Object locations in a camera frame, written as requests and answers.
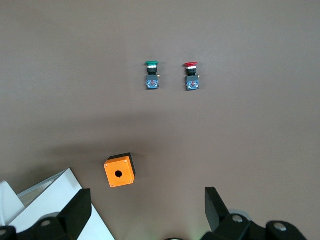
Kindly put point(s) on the orange button enclosure box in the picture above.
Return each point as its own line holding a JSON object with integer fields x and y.
{"x": 118, "y": 172}

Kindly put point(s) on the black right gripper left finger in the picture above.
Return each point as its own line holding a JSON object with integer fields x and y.
{"x": 77, "y": 212}

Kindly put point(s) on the green mushroom push button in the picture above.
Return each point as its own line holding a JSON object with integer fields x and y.
{"x": 152, "y": 81}

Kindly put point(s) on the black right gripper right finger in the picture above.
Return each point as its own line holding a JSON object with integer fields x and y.
{"x": 215, "y": 212}

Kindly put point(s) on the white drawer cabinet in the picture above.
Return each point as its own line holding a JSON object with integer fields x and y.
{"x": 62, "y": 195}

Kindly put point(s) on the red mushroom push button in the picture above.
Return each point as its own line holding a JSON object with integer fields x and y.
{"x": 192, "y": 82}

